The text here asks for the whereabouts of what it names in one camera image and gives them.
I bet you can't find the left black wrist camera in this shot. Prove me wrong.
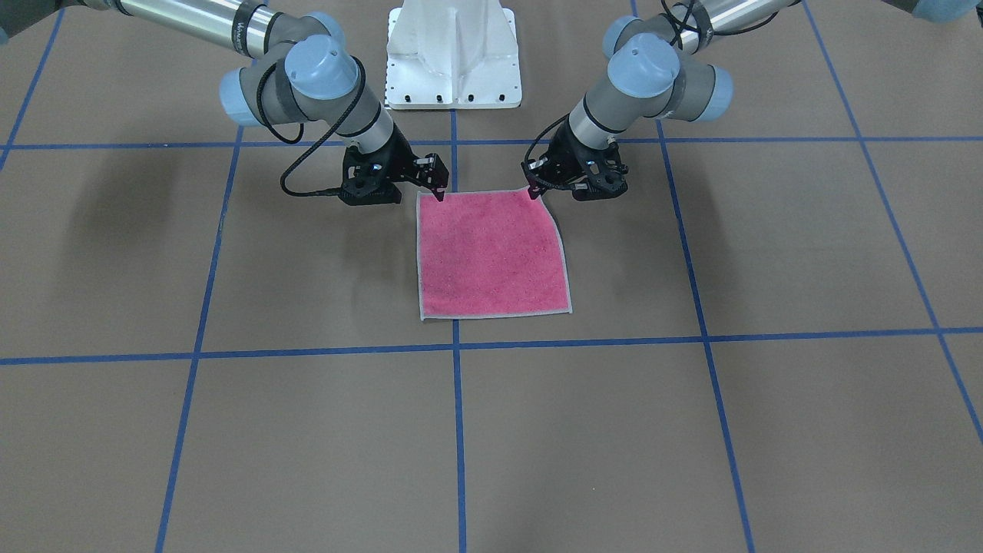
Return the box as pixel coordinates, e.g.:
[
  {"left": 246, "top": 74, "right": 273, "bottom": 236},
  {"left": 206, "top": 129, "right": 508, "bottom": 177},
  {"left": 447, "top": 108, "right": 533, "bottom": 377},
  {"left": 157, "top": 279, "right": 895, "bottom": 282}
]
[{"left": 572, "top": 141, "right": 628, "bottom": 202}]

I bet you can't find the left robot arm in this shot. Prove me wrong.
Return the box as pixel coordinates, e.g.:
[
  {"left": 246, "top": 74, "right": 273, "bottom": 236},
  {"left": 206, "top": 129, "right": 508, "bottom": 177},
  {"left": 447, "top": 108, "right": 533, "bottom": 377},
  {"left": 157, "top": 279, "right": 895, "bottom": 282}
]
[{"left": 521, "top": 1, "right": 791, "bottom": 202}]

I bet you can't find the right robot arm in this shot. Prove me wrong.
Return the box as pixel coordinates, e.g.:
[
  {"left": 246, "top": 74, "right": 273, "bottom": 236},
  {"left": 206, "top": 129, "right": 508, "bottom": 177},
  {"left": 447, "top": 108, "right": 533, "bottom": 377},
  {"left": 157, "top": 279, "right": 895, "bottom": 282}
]
[{"left": 81, "top": 1, "right": 449, "bottom": 206}]

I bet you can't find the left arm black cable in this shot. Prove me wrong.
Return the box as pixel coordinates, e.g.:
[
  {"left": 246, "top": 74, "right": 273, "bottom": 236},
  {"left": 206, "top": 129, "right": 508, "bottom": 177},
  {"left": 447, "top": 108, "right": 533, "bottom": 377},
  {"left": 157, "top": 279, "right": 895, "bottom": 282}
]
[{"left": 522, "top": 0, "right": 769, "bottom": 193}]

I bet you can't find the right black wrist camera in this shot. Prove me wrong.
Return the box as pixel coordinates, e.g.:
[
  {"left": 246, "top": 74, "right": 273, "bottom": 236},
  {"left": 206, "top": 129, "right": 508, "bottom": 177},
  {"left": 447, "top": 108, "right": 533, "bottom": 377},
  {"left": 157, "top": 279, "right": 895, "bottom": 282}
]
[{"left": 338, "top": 146, "right": 402, "bottom": 207}]

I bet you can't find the pink and grey towel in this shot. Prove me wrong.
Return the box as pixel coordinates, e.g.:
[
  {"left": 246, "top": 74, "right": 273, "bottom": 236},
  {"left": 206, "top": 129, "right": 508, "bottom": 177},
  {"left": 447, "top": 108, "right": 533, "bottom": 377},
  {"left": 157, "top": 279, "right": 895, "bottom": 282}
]
[{"left": 415, "top": 189, "right": 573, "bottom": 320}]

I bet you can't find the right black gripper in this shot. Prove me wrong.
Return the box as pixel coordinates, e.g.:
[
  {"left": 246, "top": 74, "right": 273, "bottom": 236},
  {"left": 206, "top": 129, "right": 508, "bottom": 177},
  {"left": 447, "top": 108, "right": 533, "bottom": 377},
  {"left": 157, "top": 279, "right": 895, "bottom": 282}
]
[{"left": 357, "top": 126, "right": 450, "bottom": 202}]

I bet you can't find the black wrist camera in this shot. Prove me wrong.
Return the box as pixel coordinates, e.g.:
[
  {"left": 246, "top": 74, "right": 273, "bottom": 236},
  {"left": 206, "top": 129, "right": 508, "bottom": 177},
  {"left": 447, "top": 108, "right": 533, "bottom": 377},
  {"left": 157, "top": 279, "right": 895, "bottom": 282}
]
[
  {"left": 572, "top": 141, "right": 628, "bottom": 202},
  {"left": 338, "top": 146, "right": 402, "bottom": 207}
]

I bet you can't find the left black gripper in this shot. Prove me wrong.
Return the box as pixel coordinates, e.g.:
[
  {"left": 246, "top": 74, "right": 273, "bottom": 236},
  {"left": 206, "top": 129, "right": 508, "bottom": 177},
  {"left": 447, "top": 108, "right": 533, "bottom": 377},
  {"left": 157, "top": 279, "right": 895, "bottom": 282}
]
[{"left": 524, "top": 123, "right": 605, "bottom": 200}]

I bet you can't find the white central pedestal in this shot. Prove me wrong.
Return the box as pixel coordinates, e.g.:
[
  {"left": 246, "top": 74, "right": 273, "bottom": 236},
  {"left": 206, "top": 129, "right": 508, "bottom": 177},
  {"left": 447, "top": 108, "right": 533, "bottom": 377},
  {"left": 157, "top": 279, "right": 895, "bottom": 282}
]
[{"left": 384, "top": 1, "right": 523, "bottom": 110}]

